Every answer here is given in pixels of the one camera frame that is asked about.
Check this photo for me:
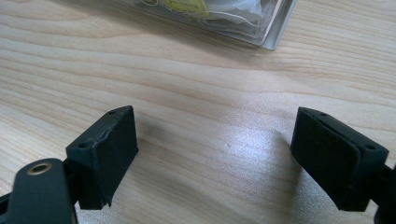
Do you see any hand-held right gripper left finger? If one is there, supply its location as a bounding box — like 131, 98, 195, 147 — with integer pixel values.
65, 105, 140, 211

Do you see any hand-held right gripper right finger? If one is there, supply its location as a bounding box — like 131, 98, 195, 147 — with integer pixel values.
290, 105, 390, 213

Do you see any clear plastic box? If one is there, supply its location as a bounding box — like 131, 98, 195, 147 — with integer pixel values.
106, 0, 299, 51

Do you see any pile of tea bags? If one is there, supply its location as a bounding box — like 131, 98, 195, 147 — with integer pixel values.
136, 0, 283, 35

